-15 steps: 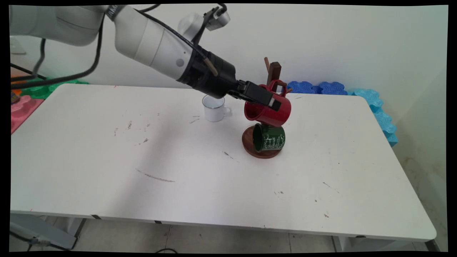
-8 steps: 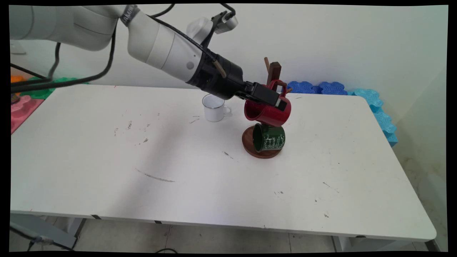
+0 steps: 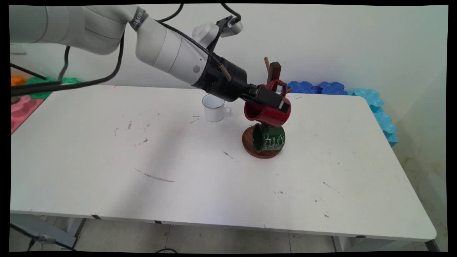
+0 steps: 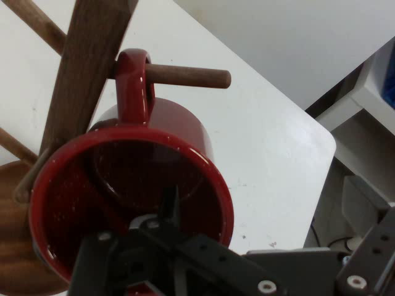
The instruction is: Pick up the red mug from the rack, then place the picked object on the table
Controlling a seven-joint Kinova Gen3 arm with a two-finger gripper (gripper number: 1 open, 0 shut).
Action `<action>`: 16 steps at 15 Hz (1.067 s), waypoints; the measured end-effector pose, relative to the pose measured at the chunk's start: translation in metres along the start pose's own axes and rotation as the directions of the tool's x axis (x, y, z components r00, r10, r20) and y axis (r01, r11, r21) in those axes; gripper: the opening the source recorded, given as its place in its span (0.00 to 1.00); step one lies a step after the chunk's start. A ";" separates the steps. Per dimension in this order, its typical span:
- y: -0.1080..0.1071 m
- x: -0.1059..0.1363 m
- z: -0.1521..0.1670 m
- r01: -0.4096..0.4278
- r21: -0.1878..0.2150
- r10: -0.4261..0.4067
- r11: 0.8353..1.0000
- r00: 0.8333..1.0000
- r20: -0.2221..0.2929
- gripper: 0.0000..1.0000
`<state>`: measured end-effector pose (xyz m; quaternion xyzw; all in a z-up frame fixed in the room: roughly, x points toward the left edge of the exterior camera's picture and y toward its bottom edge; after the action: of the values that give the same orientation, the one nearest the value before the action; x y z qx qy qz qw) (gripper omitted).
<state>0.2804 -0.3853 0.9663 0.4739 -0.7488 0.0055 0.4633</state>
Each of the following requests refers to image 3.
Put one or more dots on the red ceramic mug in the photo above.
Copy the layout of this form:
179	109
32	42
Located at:
264	117

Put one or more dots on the dark wooden mug tree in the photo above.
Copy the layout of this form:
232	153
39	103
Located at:
275	71

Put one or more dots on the dark blue foam floor tile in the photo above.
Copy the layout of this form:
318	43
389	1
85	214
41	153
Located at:
332	88
301	87

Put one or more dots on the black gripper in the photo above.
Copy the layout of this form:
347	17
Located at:
223	80

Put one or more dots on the green enamel mug white print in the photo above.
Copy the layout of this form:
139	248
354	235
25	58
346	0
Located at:
271	139

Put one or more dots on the grey table leg frame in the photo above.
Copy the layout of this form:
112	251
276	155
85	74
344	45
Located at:
46	228

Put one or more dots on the orange foam floor tile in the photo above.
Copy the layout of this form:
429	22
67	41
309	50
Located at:
17	80

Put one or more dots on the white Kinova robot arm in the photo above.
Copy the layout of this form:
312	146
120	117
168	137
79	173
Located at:
93	28

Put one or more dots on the white wall outlet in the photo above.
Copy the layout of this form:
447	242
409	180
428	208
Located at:
18	49

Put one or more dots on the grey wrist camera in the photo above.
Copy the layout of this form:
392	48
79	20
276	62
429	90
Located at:
234	28

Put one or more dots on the white table leg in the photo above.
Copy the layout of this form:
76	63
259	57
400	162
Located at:
342	244

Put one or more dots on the light blue foam floor tile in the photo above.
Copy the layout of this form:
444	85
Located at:
385	121
392	139
367	97

